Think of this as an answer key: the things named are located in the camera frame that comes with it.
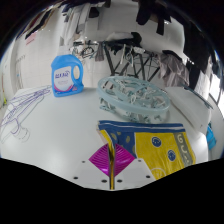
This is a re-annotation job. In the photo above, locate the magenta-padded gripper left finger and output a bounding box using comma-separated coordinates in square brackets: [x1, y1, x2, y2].
[70, 143, 112, 190]

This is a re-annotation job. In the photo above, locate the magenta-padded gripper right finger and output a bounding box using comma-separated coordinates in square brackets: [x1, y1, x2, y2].
[113, 143, 157, 190]

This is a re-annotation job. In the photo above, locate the yellow and blue towel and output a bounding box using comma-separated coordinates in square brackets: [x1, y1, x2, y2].
[97, 120, 197, 191]

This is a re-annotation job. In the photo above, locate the pale blue round peg hanger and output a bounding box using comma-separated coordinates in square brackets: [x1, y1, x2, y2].
[97, 75, 171, 124]

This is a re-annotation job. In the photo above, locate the white folded pad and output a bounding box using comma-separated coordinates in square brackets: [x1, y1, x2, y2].
[164, 86, 213, 134]

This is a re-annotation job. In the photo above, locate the blue detergent bottle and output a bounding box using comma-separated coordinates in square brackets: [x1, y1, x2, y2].
[50, 54, 85, 98]

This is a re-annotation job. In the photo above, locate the blue bag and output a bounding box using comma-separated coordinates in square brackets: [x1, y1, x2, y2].
[205, 123, 218, 151]

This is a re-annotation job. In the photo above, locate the teal hoop hanger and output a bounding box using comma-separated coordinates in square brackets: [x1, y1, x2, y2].
[183, 85, 214, 110]

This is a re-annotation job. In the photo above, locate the grey draped garment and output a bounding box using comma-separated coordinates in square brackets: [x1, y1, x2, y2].
[159, 49, 190, 88]

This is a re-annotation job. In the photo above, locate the black folding drying rack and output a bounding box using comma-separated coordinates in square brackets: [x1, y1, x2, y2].
[71, 31, 161, 81]

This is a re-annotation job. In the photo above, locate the black clothes hangers bunch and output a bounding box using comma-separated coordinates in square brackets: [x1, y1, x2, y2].
[79, 45, 96, 59]

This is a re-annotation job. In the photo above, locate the hanging clothes row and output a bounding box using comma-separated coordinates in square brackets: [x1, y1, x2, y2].
[13, 0, 224, 101]

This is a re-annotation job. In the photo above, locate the purple wire hangers pile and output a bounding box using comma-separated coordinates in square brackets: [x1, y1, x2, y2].
[0, 84, 53, 143]

